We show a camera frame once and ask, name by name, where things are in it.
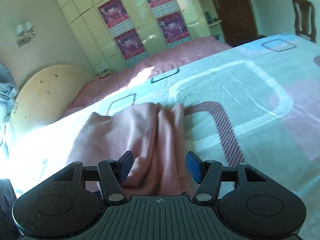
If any lower right pink poster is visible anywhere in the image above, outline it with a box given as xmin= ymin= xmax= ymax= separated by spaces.
xmin=157 ymin=11 xmax=191 ymax=48

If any pink knit sweater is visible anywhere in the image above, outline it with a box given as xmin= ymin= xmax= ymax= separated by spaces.
xmin=67 ymin=103 xmax=195 ymax=197

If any upper left pink poster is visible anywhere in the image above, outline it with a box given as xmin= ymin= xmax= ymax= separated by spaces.
xmin=98 ymin=0 xmax=134 ymax=37

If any cream corner shelf unit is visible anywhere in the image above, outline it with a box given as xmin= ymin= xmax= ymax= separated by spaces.
xmin=199 ymin=0 xmax=225 ymax=42

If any dark wooden chair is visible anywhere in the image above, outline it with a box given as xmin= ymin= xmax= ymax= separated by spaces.
xmin=292 ymin=0 xmax=317 ymax=43

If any pink plaid quilt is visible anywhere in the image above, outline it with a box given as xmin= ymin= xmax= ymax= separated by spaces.
xmin=61 ymin=36 xmax=232 ymax=118

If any lower left pink poster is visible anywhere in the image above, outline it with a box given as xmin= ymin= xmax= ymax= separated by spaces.
xmin=114 ymin=28 xmax=146 ymax=60

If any light blue patterned bedsheet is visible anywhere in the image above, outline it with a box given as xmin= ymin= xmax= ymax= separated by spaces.
xmin=1 ymin=34 xmax=319 ymax=239

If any cream glossy wardrobe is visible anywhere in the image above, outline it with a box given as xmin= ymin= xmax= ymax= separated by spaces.
xmin=57 ymin=0 xmax=210 ymax=74

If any grey window curtain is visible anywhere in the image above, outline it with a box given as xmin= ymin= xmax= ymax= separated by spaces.
xmin=1 ymin=61 xmax=18 ymax=158

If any cream rounded headboard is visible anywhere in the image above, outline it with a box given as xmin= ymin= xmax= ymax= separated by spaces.
xmin=10 ymin=64 xmax=94 ymax=134

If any dark brown wooden door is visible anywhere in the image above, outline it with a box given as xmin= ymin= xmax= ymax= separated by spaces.
xmin=213 ymin=0 xmax=258 ymax=47

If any wall lamp with white shades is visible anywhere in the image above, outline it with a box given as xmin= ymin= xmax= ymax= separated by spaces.
xmin=16 ymin=21 xmax=35 ymax=48

